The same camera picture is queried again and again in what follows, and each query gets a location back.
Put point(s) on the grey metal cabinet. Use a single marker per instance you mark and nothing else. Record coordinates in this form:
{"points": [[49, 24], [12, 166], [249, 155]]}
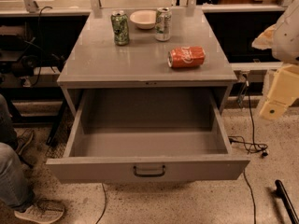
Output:
{"points": [[96, 62]]}

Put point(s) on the dark sneaker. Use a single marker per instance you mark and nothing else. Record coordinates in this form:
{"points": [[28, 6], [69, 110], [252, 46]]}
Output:
{"points": [[24, 140]]}

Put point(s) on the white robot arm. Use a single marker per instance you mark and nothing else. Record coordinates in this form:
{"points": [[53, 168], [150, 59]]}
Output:
{"points": [[283, 39]]}

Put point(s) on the black drawer handle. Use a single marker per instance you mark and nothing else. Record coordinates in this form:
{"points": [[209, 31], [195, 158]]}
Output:
{"points": [[149, 173]]}

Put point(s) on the open grey top drawer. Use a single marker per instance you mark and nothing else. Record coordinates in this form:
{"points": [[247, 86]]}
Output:
{"points": [[117, 129]]}

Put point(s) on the grey sneaker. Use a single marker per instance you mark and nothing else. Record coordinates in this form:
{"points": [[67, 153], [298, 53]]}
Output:
{"points": [[42, 212]]}

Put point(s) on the white bowl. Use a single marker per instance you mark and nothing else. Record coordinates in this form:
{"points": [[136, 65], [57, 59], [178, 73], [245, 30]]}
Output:
{"points": [[143, 19]]}

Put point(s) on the person leg in jeans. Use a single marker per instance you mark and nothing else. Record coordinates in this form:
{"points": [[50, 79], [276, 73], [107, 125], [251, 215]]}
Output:
{"points": [[15, 191]]}

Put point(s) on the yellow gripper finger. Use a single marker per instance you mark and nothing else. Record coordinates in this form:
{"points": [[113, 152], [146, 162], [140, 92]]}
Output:
{"points": [[283, 92]]}

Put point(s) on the black pole on floor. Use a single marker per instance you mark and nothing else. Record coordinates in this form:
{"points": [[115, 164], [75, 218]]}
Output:
{"points": [[283, 195]]}

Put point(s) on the white green soda can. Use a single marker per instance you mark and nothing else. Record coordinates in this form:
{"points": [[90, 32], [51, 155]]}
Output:
{"points": [[163, 24]]}

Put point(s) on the dark machine on left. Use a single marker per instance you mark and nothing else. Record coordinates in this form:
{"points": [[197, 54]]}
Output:
{"points": [[22, 57]]}

